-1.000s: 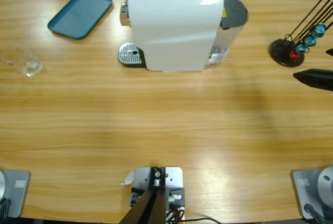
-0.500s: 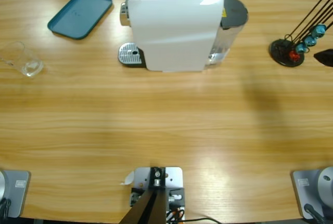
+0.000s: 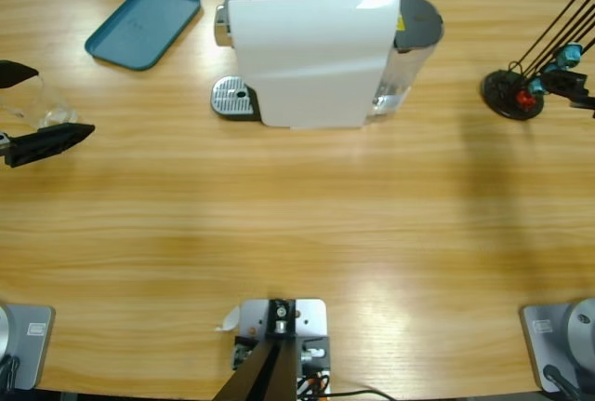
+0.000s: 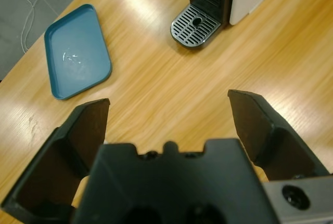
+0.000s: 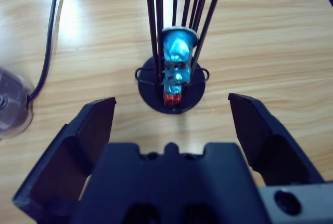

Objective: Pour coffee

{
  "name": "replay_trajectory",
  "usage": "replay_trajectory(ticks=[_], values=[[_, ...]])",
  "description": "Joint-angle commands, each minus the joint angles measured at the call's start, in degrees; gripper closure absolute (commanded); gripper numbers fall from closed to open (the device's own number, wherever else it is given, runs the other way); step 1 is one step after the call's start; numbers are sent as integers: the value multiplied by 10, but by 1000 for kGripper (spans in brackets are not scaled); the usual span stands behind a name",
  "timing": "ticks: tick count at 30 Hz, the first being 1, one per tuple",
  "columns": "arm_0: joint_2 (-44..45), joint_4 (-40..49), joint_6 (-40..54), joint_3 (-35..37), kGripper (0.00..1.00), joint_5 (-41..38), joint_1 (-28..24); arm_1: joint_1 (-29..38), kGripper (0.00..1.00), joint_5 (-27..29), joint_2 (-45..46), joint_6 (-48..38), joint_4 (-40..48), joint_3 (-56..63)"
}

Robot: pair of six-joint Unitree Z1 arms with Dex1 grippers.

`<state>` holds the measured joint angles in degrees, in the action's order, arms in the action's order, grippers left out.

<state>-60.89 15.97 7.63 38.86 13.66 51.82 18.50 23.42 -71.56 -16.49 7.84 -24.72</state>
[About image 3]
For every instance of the blue coffee capsule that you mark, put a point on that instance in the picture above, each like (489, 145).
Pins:
(569, 56)
(552, 69)
(538, 87)

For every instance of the metal drip tray grille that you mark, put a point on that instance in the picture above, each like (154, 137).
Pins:
(228, 98)

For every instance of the black capsule holder with rods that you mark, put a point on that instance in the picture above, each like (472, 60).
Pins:
(502, 103)

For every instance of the white capsule coffee machine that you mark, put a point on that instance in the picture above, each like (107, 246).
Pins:
(302, 57)

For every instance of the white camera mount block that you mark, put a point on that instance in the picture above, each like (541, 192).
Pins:
(309, 317)

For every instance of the red coffee capsule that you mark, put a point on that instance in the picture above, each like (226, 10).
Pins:
(525, 99)

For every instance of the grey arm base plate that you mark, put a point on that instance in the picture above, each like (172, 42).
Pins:
(32, 354)
(539, 350)

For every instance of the clear glass cup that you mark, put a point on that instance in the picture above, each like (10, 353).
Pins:
(56, 117)

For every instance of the white tape tag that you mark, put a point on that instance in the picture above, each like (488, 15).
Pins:
(230, 319)

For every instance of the teal plastic tray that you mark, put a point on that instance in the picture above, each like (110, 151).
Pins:
(139, 24)

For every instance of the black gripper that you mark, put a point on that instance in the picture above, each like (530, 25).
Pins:
(3, 147)

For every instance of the dark camera post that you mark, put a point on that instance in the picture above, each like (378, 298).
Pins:
(265, 373)

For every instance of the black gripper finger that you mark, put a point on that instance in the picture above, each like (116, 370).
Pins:
(585, 101)
(564, 82)

